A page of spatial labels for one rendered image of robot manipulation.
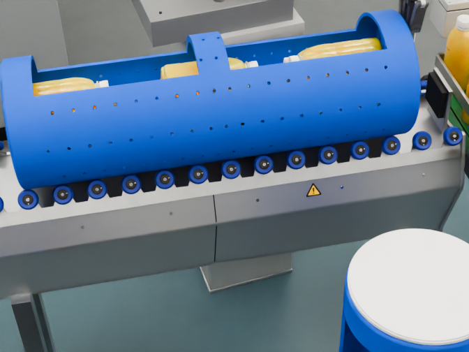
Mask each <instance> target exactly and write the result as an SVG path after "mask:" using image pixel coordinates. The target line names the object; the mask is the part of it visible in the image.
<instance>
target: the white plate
mask: <svg viewBox="0 0 469 352"><path fill-rule="evenodd" d="M348 290H349V293H350V297H351V298H352V301H353V303H354V304H355V306H356V308H357V309H358V311H359V312H360V313H361V314H362V316H363V317H364V318H365V319H366V320H367V321H369V322H370V323H371V324H372V325H374V326H375V327H376V328H378V329H379V330H381V331H383V332H385V333H387V334H388V335H391V336H393V337H395V338H398V339H401V340H403V341H407V342H412V343H415V344H423V345H445V344H453V343H457V342H462V341H464V340H466V339H469V244H468V243H466V242H464V241H463V240H460V239H459V238H457V237H454V236H451V235H448V234H446V233H441V232H438V231H434V230H427V229H417V228H411V229H401V230H394V231H391V232H388V233H384V234H382V235H379V236H377V237H375V238H373V239H372V240H370V241H368V242H367V243H366V244H364V245H363V246H362V247H361V248H360V249H359V250H358V251H357V253H356V254H355V255H354V257H353V259H352V260H351V263H350V266H349V269H348Z"/></svg>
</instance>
